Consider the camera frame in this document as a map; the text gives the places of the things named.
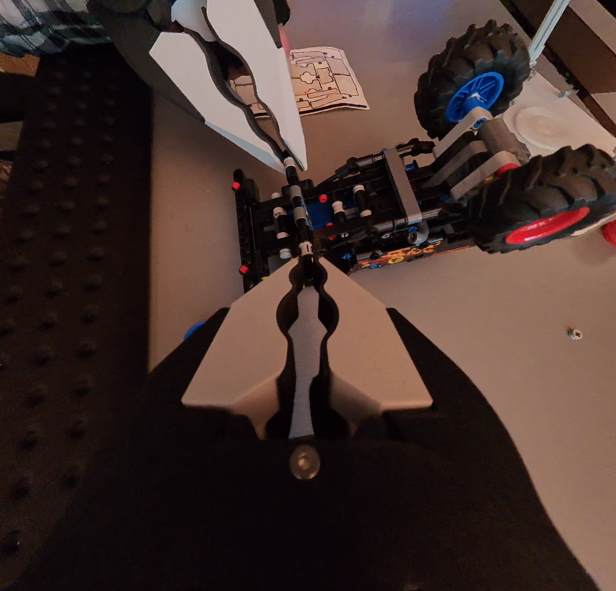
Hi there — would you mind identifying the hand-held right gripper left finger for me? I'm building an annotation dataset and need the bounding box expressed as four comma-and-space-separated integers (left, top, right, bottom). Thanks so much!
180, 256, 306, 440

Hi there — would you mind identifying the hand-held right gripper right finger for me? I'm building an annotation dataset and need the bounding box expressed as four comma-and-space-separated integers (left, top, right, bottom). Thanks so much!
308, 256, 434, 440

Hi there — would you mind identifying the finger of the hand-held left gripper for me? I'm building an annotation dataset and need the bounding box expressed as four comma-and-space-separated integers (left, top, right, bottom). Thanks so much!
206, 0, 309, 172
148, 0, 289, 174

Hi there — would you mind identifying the Lego monster truck model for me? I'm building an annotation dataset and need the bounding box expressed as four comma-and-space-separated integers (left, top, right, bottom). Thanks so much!
231, 21, 616, 293

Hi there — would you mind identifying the long black toy axle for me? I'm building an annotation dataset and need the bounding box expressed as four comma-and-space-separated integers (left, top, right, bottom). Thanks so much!
281, 155, 316, 269

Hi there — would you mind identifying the grey desk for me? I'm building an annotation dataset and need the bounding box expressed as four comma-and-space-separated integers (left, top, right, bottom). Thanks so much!
144, 0, 616, 591

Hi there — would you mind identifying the white sticker sheet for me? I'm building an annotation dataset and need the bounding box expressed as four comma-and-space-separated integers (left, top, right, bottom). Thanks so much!
230, 46, 370, 119

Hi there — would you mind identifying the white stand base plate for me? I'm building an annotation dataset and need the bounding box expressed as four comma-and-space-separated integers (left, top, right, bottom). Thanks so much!
500, 73, 616, 238

